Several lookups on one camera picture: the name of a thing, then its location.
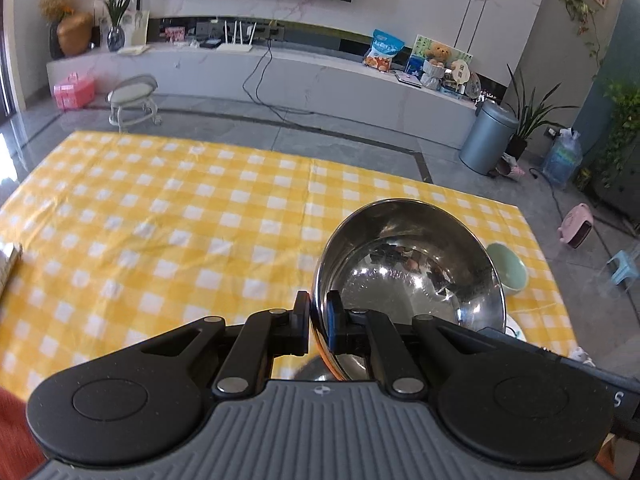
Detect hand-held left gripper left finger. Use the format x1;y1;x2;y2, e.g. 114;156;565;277
136;290;312;401

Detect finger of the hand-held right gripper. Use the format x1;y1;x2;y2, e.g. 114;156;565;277
478;327;567;366

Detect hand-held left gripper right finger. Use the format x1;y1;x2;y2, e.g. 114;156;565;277
325;290;493;397

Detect green ceramic bowl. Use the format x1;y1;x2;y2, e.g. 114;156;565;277
486;242;530;297

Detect large stainless steel bowl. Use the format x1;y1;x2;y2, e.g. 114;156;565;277
310;198;507;382

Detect white plate with stickers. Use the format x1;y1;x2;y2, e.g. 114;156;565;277
502;311;529;344

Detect small blue stool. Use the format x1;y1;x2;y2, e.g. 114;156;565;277
606;249;640;287

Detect pink space heater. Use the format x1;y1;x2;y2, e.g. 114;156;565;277
558;203;596;250

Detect yellow checked tablecloth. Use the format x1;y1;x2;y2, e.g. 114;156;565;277
0;130;581;403

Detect grey cabinet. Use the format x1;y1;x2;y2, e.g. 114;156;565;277
590;180;640;237

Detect pink shoes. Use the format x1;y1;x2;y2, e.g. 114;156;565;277
496;154;527;178

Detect blue water jug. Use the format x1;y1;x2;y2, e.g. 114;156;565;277
542;128;584;191

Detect grey trash can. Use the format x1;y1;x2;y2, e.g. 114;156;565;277
458;98;521;177

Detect potted long-leaf plant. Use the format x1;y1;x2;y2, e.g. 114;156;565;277
500;62;582;159

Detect bushy green plant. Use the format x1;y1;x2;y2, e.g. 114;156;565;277
599;77;640;192

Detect white marble tv console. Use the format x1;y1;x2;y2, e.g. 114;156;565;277
46;41;482;150

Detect blue snack bag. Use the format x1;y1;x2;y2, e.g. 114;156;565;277
363;29;404;72

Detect teddy bear in basket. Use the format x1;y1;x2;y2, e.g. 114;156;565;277
419;43;454;92

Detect round paper fan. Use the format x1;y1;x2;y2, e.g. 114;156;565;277
449;58;472;87

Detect green picture board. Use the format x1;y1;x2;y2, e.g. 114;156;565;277
404;34;474;87

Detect white round stool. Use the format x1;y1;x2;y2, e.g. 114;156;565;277
107;74;162;134

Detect white wifi router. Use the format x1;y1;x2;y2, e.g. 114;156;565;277
218;19;259;55

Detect light wooden board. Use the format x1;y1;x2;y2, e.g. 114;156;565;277
0;242;24;307

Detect red cloth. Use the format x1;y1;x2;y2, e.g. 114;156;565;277
0;386;47;480

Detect pink box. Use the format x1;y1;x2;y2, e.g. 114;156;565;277
53;72;96;111

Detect hanging vine plant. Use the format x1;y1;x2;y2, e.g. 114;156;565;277
556;0;609;77

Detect green plant in glass vase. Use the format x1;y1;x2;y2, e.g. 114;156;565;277
91;0;151;53

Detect brown vase with dried flowers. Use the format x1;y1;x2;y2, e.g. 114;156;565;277
39;0;95;58

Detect black vase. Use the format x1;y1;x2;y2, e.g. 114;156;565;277
48;22;66;60

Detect black cable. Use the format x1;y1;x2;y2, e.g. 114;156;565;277
242;35;306;126

